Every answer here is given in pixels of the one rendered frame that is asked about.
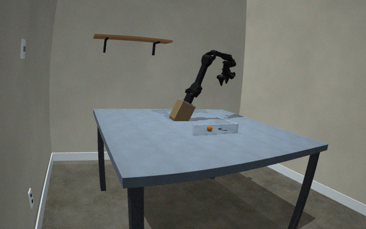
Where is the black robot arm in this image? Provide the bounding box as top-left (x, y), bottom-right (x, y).
top-left (184, 50), bottom-right (236, 104)

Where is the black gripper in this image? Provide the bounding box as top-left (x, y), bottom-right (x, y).
top-left (217, 68), bottom-right (230, 86)

